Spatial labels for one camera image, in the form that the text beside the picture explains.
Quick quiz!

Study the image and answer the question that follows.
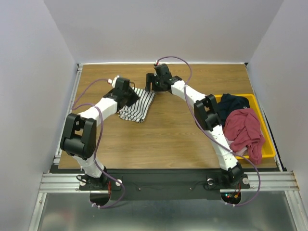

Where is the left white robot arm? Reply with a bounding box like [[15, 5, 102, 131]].
[[60, 76, 139, 190]]

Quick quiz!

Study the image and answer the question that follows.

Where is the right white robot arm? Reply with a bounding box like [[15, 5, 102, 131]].
[[145, 62, 245, 188]]

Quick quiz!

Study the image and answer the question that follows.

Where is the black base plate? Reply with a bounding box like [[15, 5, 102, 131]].
[[77, 168, 250, 202]]

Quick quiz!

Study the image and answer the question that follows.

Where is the maroon tank top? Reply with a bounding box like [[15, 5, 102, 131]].
[[223, 108, 265, 165]]

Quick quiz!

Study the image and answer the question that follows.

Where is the aluminium frame rail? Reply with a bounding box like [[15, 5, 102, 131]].
[[27, 63, 85, 231]]

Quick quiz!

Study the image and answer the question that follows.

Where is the yellow plastic tray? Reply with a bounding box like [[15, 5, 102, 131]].
[[215, 94, 275, 161]]

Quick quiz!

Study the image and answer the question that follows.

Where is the black white striped tank top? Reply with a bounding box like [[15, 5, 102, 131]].
[[119, 88, 156, 123]]

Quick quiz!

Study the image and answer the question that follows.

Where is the navy blue tank top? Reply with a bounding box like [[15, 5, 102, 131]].
[[218, 94, 250, 126]]

